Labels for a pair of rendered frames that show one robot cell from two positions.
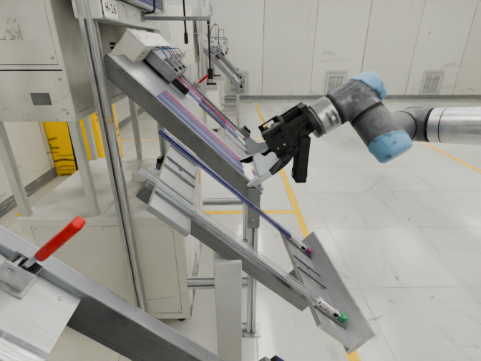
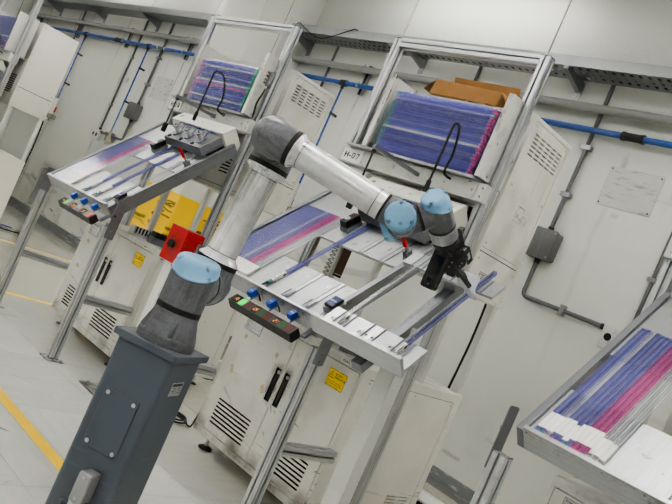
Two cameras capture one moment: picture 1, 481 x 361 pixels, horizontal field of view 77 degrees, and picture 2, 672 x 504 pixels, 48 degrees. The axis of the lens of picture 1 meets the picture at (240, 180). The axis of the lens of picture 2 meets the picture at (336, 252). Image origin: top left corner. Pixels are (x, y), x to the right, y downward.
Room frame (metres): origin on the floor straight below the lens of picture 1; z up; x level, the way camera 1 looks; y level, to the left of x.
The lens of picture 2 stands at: (1.94, -1.78, 0.91)
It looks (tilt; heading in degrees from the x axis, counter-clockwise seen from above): 1 degrees up; 135
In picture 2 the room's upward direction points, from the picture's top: 24 degrees clockwise
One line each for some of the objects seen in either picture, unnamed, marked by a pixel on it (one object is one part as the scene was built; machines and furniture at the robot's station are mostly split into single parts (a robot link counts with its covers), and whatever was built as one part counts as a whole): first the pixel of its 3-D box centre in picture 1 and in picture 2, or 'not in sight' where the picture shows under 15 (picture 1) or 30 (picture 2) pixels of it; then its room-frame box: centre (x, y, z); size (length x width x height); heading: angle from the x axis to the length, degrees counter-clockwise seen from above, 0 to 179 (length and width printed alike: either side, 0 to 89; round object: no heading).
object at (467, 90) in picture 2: not in sight; (485, 95); (-0.13, 0.71, 1.82); 0.68 x 0.30 x 0.20; 1
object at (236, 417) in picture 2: not in sight; (324, 418); (-0.08, 0.53, 0.31); 0.70 x 0.65 x 0.62; 1
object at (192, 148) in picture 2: not in sight; (149, 232); (-1.51, 0.32, 0.66); 1.01 x 0.73 x 1.31; 91
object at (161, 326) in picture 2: not in sight; (172, 323); (0.37, -0.66, 0.60); 0.15 x 0.15 x 0.10
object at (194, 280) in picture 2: not in sight; (191, 281); (0.37, -0.65, 0.72); 0.13 x 0.12 x 0.14; 128
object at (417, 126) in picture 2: not in sight; (439, 134); (-0.02, 0.41, 1.52); 0.51 x 0.13 x 0.27; 1
